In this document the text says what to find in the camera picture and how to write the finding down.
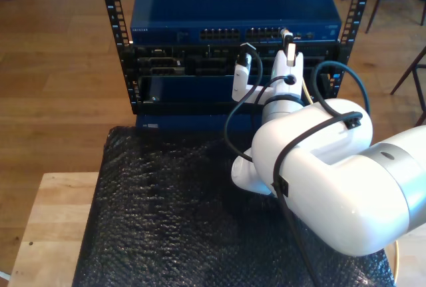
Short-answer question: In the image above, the black bubble mat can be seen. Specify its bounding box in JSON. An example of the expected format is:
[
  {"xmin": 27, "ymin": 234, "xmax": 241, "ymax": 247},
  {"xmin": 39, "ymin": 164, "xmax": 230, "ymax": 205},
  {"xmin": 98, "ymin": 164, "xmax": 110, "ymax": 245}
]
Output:
[{"xmin": 71, "ymin": 125, "xmax": 397, "ymax": 287}]

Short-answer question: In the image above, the yellow network cable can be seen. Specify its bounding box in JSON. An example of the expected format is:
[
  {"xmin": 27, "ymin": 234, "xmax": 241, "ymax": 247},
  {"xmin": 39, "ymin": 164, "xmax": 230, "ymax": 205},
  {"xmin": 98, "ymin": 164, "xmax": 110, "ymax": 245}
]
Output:
[{"xmin": 280, "ymin": 27, "xmax": 400, "ymax": 280}]

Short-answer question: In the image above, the slant-legged chair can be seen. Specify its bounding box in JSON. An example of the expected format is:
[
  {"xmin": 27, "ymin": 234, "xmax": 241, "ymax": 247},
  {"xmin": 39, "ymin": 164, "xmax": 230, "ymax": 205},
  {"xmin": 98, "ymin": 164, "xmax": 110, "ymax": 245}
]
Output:
[{"xmin": 390, "ymin": 45, "xmax": 426, "ymax": 127}]

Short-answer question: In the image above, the blue rack base plate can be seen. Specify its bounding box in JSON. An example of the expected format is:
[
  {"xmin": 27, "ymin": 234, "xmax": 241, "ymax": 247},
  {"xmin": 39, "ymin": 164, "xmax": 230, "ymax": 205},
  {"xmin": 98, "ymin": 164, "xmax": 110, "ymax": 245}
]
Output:
[{"xmin": 135, "ymin": 113, "xmax": 266, "ymax": 131}]

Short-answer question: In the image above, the blue network switch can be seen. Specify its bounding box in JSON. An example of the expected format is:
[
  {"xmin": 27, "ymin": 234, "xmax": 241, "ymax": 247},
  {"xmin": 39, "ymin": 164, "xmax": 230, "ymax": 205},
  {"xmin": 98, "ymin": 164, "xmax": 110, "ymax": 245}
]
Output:
[{"xmin": 129, "ymin": 0, "xmax": 343, "ymax": 45}]

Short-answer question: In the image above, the black perforated rack post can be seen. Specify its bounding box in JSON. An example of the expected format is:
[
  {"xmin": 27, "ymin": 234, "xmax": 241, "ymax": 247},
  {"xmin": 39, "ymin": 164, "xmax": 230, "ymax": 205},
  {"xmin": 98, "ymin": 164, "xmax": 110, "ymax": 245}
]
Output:
[
  {"xmin": 97, "ymin": 0, "xmax": 140, "ymax": 115},
  {"xmin": 325, "ymin": 0, "xmax": 377, "ymax": 101}
]

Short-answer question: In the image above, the black rack server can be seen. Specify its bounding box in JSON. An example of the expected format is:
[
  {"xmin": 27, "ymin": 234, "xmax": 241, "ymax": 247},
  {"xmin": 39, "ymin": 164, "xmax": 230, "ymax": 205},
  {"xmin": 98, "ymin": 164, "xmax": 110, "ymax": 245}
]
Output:
[{"xmin": 121, "ymin": 44, "xmax": 340, "ymax": 77}]

